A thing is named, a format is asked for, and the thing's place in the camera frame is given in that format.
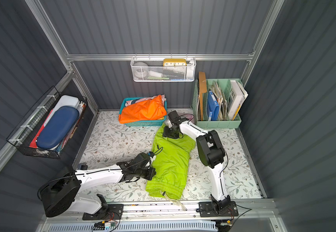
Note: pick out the red folder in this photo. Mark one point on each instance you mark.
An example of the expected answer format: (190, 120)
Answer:
(33, 143)

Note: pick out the white wire wall basket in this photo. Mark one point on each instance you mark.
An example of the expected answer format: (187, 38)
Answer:
(159, 73)

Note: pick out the white tray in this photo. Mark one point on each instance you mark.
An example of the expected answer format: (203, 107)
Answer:
(65, 100)

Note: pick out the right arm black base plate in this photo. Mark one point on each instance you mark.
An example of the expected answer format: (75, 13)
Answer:
(210, 209)

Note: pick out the pink pouch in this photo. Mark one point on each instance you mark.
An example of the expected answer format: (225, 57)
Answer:
(190, 117)

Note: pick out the black wire side basket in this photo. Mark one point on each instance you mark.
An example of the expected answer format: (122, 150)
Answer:
(23, 134)

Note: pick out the lime green shorts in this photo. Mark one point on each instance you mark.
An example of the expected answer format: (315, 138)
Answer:
(171, 165)

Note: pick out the mint green file organizer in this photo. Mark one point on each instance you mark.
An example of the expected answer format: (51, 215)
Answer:
(224, 85)

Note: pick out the white tape roll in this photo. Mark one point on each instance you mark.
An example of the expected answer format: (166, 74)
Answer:
(140, 70)

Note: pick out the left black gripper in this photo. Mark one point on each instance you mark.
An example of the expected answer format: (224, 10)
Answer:
(144, 168)

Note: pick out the white book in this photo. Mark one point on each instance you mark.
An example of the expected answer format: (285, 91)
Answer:
(238, 95)

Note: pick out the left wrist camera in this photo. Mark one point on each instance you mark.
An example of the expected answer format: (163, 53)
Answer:
(152, 156)

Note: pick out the floral table mat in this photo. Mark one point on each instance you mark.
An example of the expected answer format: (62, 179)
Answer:
(111, 142)

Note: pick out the yellow clock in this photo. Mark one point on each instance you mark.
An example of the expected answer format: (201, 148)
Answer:
(174, 62)

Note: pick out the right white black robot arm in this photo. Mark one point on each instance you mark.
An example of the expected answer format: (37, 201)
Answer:
(210, 149)

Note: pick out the blue folder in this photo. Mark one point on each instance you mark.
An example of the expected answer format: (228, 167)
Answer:
(212, 107)

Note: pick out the navy blue case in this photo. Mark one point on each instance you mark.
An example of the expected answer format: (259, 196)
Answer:
(58, 127)

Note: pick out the teal plastic laundry basket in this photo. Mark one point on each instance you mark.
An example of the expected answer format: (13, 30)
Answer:
(144, 121)

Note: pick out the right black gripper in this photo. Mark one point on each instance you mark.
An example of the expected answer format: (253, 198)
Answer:
(171, 131)

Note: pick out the brown cardboard board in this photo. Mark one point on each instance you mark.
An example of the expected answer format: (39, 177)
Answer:
(202, 90)

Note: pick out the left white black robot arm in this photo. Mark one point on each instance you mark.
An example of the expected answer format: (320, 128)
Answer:
(65, 192)

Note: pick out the orange garment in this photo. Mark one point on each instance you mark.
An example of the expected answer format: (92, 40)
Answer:
(143, 110)

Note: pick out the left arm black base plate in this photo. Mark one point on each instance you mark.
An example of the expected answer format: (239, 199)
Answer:
(113, 211)

